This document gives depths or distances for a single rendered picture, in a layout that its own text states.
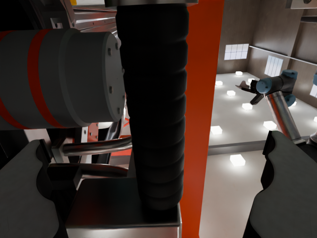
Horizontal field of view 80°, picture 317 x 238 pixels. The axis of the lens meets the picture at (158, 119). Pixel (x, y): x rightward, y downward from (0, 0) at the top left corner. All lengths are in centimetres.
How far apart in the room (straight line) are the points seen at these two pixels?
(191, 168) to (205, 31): 62
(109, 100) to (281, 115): 96
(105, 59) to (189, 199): 101
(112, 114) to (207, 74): 55
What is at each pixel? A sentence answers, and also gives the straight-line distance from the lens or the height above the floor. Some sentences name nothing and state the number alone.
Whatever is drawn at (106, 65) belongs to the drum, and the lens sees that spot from 24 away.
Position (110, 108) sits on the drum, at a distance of 25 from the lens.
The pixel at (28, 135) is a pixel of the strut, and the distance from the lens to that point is 37.
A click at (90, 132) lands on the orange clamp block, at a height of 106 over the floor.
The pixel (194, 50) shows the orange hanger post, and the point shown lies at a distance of 73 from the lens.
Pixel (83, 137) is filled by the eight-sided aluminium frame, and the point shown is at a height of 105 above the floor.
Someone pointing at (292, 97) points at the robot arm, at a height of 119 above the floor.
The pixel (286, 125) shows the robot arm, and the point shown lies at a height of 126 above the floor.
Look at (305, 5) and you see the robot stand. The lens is 82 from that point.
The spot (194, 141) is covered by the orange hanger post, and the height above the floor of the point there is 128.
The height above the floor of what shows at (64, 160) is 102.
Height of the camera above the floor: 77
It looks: 29 degrees up
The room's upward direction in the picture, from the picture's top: 177 degrees clockwise
